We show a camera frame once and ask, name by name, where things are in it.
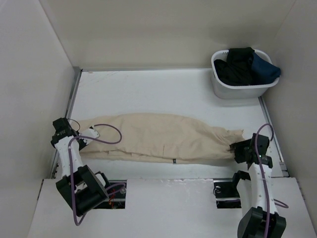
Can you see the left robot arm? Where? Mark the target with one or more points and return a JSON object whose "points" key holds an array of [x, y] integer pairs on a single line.
{"points": [[81, 188]]}

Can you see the black trousers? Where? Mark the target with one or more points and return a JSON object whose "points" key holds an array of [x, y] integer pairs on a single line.
{"points": [[236, 69]]}

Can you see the navy blue trousers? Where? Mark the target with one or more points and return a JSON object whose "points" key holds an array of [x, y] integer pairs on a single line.
{"points": [[263, 72]]}

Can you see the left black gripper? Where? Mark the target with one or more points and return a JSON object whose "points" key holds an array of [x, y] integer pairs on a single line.
{"points": [[83, 144]]}

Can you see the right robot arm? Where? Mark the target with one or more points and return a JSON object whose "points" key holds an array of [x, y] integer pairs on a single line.
{"points": [[260, 217]]}

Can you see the beige trousers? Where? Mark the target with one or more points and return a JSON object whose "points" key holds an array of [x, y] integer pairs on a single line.
{"points": [[159, 138]]}

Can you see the white laundry basket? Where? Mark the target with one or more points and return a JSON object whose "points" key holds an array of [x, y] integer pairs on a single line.
{"points": [[224, 91]]}

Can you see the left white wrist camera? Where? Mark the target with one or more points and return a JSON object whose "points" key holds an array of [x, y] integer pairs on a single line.
{"points": [[88, 135]]}

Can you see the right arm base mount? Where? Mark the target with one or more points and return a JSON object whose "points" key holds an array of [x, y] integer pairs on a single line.
{"points": [[227, 197]]}

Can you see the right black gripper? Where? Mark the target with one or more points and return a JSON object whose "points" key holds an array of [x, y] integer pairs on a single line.
{"points": [[237, 146]]}

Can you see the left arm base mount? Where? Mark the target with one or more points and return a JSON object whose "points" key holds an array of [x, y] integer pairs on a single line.
{"points": [[117, 198]]}

